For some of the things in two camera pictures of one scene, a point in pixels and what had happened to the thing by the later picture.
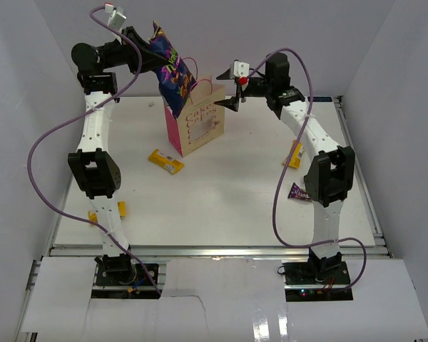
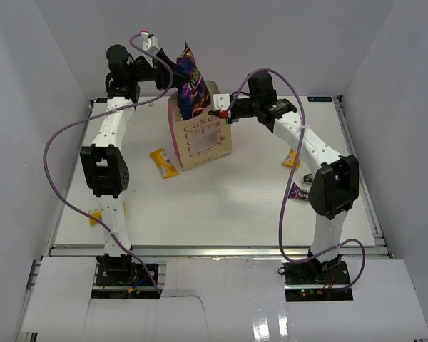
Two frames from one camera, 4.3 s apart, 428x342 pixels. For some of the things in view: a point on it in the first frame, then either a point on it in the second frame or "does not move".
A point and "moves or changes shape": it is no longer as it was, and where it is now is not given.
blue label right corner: (320, 98) does not move
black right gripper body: (258, 87) → (245, 108)
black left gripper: (150, 60) → (161, 75)
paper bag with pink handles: (201, 120) moves or changes shape
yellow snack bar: (171, 165) moves or changes shape
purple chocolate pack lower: (296, 192) does not move
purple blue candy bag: (176, 81) moves or changes shape
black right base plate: (320, 272) does not move
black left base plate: (126, 274) does not move
